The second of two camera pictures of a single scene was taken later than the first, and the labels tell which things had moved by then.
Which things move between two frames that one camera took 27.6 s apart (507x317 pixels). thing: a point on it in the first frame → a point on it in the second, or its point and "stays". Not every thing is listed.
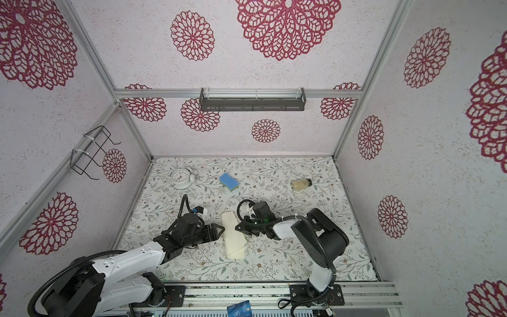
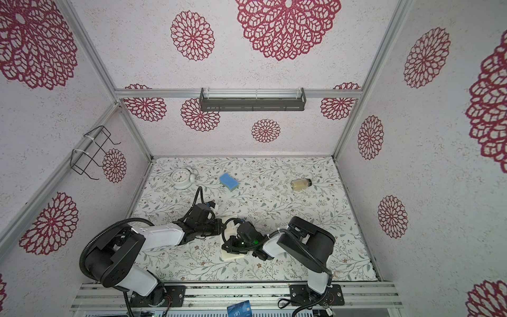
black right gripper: [249, 228] → [235, 239]
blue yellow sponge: [230, 183] stays
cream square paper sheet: [234, 240] stays
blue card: [240, 310] stays
